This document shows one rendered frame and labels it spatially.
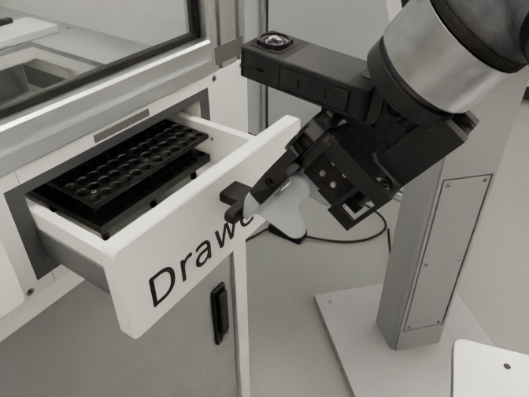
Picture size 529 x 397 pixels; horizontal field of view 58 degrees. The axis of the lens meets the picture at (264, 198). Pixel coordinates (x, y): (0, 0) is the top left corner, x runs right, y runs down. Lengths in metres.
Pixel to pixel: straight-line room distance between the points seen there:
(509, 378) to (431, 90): 0.35
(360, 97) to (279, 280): 1.35
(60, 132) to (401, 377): 1.14
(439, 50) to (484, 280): 1.55
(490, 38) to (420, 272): 1.00
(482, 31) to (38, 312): 0.51
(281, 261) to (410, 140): 1.40
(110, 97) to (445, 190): 0.77
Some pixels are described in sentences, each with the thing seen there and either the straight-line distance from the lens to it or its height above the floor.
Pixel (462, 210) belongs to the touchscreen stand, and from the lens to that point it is 1.17.
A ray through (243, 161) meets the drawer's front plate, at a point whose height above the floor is 0.93.
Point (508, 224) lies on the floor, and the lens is 2.10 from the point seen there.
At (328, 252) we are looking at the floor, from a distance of 1.77.
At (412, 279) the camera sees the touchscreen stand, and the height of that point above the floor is 0.32.
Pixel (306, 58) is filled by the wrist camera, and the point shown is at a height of 1.06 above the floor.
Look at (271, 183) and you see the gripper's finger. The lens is 0.38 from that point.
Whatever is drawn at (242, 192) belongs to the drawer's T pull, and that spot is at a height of 0.91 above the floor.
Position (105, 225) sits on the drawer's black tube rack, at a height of 0.87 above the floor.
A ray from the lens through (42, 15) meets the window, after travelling 0.50.
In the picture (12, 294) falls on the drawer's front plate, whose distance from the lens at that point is 0.53.
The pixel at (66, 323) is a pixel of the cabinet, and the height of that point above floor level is 0.72.
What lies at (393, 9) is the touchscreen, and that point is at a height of 0.99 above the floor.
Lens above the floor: 1.19
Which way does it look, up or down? 36 degrees down
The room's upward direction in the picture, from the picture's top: straight up
